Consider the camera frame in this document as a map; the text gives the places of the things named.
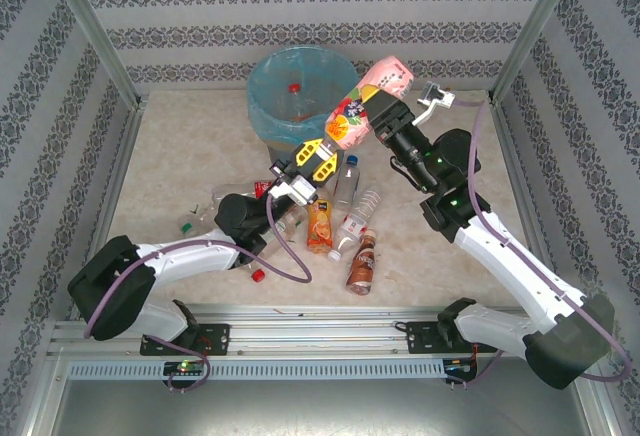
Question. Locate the clear bottle blue cap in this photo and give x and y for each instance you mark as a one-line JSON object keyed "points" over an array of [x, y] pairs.
{"points": [[347, 183]]}

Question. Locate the pink drink bottle red cap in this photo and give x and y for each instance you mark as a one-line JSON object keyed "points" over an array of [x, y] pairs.
{"points": [[390, 73]]}

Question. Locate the long clear cola bottle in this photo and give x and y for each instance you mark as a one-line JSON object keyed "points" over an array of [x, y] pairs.
{"points": [[260, 187]]}

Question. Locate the clear bottle green white label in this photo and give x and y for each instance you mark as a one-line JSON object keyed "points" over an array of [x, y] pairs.
{"points": [[295, 216]]}

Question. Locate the water bottle white cap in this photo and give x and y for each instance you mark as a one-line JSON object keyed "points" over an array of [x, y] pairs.
{"points": [[352, 223]]}

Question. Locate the orange juice bottle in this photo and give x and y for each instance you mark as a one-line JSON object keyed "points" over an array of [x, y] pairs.
{"points": [[320, 228]]}

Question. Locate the cola bottle red label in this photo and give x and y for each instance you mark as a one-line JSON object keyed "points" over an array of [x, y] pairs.
{"points": [[294, 88]]}

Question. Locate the brown coffee drink bottle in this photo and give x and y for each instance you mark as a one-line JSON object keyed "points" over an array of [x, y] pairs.
{"points": [[362, 261]]}

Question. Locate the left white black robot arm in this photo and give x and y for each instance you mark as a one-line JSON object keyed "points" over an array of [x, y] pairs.
{"points": [[190, 255]]}

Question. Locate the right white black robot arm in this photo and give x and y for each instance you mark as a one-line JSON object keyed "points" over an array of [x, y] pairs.
{"points": [[510, 266]]}

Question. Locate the blue plastic bin liner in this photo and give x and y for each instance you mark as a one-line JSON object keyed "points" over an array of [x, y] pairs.
{"points": [[260, 116]]}

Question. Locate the short cola bottle red cap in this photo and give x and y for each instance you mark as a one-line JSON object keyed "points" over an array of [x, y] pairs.
{"points": [[258, 275]]}

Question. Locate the left small circuit board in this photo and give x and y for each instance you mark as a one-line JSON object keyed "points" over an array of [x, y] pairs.
{"points": [[182, 367]]}

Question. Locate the small circuit board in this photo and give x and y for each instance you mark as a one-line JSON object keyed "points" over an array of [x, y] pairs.
{"points": [[182, 367], [460, 366]]}

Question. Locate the grey metal front panel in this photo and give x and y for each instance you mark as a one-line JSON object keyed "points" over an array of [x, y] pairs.
{"points": [[320, 406]]}

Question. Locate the right small circuit board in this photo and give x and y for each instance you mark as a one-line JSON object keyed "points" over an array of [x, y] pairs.
{"points": [[460, 366]]}

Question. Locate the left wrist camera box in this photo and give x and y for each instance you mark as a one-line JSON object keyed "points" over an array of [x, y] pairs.
{"points": [[301, 190]]}

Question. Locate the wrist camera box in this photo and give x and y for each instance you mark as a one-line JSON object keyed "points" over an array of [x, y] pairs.
{"points": [[301, 190], [432, 92]]}

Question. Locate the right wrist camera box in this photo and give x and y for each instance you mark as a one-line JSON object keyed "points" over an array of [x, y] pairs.
{"points": [[432, 92]]}

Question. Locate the right aluminium side rail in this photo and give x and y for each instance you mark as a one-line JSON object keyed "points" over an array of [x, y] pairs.
{"points": [[515, 156]]}

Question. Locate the aluminium side rail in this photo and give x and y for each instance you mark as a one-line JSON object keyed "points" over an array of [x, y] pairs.
{"points": [[119, 171], [515, 156]]}

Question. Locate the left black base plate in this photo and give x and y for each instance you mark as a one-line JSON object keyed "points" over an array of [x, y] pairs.
{"points": [[217, 338]]}

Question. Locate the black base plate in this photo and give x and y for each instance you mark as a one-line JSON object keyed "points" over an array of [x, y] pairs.
{"points": [[420, 338], [217, 338]]}

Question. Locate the left aluminium side rail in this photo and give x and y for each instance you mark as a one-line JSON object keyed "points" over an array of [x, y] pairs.
{"points": [[119, 171]]}

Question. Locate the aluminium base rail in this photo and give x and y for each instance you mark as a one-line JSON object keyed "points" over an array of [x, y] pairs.
{"points": [[320, 328]]}

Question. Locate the right aluminium frame post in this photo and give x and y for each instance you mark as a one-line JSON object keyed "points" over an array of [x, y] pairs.
{"points": [[536, 26]]}

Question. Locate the aluminium frame post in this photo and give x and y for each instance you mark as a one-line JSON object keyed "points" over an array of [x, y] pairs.
{"points": [[93, 26], [536, 26]]}

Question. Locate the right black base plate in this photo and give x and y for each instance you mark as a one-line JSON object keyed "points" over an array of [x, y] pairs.
{"points": [[420, 338]]}

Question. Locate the left aluminium frame post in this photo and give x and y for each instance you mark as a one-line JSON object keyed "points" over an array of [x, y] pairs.
{"points": [[93, 26]]}

